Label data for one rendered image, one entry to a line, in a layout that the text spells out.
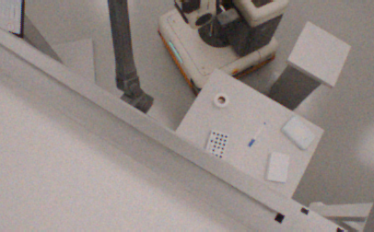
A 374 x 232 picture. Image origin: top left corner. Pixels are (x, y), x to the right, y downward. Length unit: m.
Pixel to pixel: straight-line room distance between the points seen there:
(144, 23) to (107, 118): 2.39
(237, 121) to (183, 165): 1.30
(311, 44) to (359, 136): 1.05
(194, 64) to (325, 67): 0.85
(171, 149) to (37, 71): 0.16
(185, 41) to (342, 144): 1.35
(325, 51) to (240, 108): 0.58
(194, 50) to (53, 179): 1.96
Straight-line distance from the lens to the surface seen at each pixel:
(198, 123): 1.58
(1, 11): 1.73
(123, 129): 0.32
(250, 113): 1.62
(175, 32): 2.31
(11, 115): 0.38
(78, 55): 2.63
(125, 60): 1.12
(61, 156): 0.35
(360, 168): 2.64
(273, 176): 1.53
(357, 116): 2.72
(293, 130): 1.60
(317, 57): 1.83
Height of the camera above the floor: 2.29
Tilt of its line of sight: 75 degrees down
